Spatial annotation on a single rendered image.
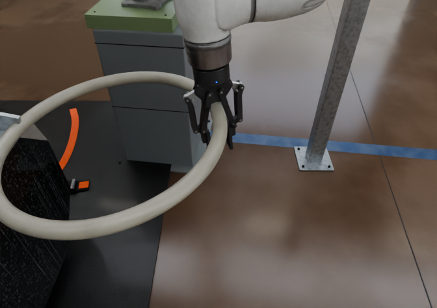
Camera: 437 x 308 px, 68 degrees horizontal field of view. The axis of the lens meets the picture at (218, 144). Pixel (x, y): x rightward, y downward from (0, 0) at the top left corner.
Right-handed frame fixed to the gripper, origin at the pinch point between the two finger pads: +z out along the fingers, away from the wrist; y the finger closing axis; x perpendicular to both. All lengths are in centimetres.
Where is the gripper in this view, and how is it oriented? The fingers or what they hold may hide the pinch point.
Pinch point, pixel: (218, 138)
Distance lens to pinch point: 78.1
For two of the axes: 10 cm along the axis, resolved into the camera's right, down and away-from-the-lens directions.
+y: -9.5, 2.5, -1.6
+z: 0.9, 7.5, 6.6
